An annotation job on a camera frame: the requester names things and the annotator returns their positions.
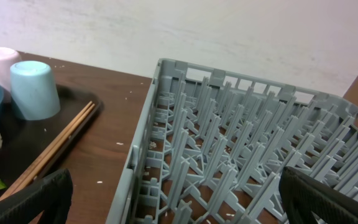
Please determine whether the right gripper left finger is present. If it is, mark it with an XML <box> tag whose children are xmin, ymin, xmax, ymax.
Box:
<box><xmin>0</xmin><ymin>169</ymin><xmax>73</xmax><ymax>223</ymax></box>

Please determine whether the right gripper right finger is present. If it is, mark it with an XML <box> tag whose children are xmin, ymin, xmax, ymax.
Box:
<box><xmin>279</xmin><ymin>167</ymin><xmax>358</xmax><ymax>224</ymax></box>

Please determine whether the wooden chopstick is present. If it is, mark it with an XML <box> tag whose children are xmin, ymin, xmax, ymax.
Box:
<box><xmin>0</xmin><ymin>100</ymin><xmax>94</xmax><ymax>203</ymax></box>
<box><xmin>11</xmin><ymin>102</ymin><xmax>96</xmax><ymax>194</ymax></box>

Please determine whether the light blue plastic cup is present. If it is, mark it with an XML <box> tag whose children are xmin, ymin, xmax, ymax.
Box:
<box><xmin>10</xmin><ymin>60</ymin><xmax>60</xmax><ymax>121</ymax></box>

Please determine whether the dark brown serving tray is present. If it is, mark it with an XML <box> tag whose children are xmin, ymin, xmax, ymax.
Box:
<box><xmin>0</xmin><ymin>85</ymin><xmax>103</xmax><ymax>187</ymax></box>

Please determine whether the white plastic cup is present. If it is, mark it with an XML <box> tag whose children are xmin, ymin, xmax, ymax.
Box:
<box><xmin>0</xmin><ymin>47</ymin><xmax>22</xmax><ymax>103</ymax></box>

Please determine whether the grey dishwasher rack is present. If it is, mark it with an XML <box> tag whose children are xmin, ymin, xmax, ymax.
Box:
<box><xmin>106</xmin><ymin>58</ymin><xmax>358</xmax><ymax>223</ymax></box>

